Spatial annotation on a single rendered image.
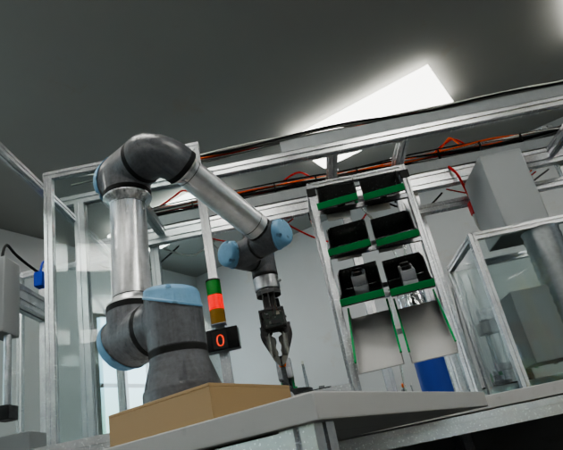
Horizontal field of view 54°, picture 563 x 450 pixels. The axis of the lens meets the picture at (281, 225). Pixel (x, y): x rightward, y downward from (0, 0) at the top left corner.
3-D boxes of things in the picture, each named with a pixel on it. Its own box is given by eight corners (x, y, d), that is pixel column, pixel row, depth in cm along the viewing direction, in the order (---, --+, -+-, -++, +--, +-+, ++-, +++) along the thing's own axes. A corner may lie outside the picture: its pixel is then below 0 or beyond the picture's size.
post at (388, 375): (407, 427, 251) (338, 168, 307) (398, 429, 251) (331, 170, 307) (406, 428, 256) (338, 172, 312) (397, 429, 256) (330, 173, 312)
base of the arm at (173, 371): (197, 389, 95) (189, 334, 99) (126, 409, 100) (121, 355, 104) (237, 394, 108) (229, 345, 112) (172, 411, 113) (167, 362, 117)
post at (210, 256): (238, 418, 170) (197, 147, 210) (229, 420, 170) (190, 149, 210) (239, 419, 173) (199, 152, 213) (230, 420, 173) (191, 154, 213)
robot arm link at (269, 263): (239, 245, 164) (258, 251, 170) (245, 280, 160) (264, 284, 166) (257, 236, 160) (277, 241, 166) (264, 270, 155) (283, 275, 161)
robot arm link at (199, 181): (159, 105, 128) (297, 222, 151) (131, 129, 134) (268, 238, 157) (146, 135, 120) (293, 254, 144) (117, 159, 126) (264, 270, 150)
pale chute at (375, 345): (405, 363, 149) (401, 351, 147) (358, 375, 151) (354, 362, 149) (390, 310, 175) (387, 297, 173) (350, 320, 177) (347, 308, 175)
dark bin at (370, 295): (385, 296, 159) (378, 271, 158) (341, 307, 161) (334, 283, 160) (382, 281, 186) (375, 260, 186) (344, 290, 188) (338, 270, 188)
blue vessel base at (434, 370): (471, 412, 220) (450, 345, 231) (433, 419, 220) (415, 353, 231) (462, 414, 234) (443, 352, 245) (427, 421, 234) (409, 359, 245)
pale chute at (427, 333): (459, 353, 149) (456, 339, 147) (411, 363, 151) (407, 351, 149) (436, 300, 175) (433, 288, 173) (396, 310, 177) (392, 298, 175)
